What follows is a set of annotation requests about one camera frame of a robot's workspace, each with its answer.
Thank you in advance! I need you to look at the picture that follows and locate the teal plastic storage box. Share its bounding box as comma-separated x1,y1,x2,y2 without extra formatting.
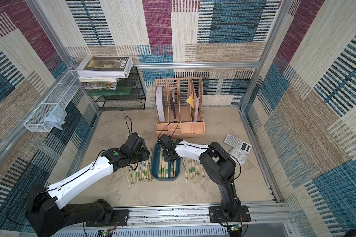
151,143,181,181

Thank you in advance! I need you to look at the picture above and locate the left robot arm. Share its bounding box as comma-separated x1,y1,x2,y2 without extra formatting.
25,133,150,237

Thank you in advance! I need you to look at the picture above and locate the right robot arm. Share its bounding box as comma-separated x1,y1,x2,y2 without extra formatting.
158,134,241,220

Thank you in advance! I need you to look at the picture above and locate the white box in organizer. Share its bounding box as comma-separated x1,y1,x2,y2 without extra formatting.
155,87,165,122

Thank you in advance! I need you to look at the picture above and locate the pink desktop file organizer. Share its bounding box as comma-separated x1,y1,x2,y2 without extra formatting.
154,78,205,138

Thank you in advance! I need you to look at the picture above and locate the yellow paper in organizer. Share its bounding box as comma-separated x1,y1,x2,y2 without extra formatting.
186,93,195,109

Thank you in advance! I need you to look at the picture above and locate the pink folder in organizer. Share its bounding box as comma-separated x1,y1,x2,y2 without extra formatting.
193,89,200,122

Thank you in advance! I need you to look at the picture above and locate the green folder on shelf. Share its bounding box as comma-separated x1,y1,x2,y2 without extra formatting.
87,87,133,96

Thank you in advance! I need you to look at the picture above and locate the white calculator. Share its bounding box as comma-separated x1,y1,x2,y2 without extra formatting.
224,134,252,155

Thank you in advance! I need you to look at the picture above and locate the stack of colourful magazines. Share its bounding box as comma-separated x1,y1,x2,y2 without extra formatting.
74,78,119,90

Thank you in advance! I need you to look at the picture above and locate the white round alarm clock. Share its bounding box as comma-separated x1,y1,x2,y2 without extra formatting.
229,148,247,165

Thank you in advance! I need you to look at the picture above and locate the crumpled white tissue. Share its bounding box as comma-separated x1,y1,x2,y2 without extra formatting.
44,105,67,130

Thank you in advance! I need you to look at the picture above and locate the large white book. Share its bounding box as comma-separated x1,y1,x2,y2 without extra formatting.
75,55,134,79

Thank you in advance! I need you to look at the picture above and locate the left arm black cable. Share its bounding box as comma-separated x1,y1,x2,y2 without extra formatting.
5,115,133,229

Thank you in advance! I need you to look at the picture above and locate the black wire mesh shelf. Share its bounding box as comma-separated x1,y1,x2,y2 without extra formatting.
86,67,146,112

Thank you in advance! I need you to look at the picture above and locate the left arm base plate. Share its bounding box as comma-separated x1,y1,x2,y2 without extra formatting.
86,209,130,227

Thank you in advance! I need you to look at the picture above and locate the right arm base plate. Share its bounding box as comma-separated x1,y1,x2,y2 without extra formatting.
208,205,251,223

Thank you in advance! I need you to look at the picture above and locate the white wire wall basket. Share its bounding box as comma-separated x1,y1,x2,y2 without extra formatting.
24,71,78,132

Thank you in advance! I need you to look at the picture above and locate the aluminium front rail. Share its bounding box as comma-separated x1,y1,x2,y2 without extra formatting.
41,204,294,229

